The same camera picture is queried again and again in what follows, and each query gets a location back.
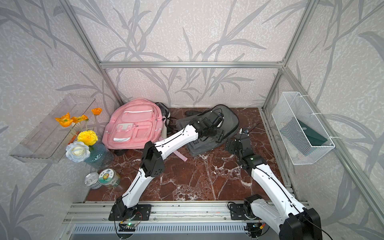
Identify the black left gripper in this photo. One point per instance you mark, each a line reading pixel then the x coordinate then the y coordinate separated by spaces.
pixel 219 135

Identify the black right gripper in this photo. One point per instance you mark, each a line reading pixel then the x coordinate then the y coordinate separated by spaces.
pixel 232 145

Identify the grey fabric backpack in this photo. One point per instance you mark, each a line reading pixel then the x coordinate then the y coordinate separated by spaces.
pixel 227 130

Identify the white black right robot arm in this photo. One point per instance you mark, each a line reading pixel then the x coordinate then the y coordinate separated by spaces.
pixel 288 217

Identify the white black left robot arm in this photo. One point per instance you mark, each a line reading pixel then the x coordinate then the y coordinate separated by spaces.
pixel 154 154

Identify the pink backpack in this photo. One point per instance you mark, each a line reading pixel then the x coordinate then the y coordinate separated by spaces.
pixel 134 124

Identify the green book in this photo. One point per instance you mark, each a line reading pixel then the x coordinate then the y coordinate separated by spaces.
pixel 302 136

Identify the right controller circuit board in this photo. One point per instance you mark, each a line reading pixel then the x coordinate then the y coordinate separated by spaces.
pixel 254 230

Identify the controller circuit board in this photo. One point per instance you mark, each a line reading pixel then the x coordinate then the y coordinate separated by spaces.
pixel 128 226
pixel 254 230

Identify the green labelled tin can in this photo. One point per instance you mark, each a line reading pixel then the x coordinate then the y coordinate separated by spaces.
pixel 109 178

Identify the small orange artificial flower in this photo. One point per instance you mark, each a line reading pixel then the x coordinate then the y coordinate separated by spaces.
pixel 96 111

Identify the teal glass vase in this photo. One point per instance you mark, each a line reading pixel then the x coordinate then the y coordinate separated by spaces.
pixel 100 157

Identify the yellow artificial flower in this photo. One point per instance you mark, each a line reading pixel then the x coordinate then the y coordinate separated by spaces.
pixel 89 138

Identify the silver tin can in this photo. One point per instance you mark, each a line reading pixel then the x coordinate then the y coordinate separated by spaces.
pixel 92 181

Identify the left controller circuit board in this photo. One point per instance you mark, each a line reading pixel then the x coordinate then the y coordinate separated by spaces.
pixel 128 226

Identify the white artificial rose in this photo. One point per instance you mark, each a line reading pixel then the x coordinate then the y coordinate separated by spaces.
pixel 77 152

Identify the orange artificial poppy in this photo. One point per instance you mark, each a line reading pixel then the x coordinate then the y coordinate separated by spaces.
pixel 65 121

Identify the clear plastic shelf tray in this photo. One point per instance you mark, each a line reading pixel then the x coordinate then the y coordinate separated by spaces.
pixel 47 142

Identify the white wire mesh basket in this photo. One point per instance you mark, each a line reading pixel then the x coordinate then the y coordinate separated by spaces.
pixel 293 104

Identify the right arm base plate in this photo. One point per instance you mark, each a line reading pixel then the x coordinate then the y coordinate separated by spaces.
pixel 237 212

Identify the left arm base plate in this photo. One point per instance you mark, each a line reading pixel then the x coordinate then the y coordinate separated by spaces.
pixel 122 213

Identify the aluminium mounting rail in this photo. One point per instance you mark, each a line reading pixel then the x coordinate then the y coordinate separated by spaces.
pixel 161 212

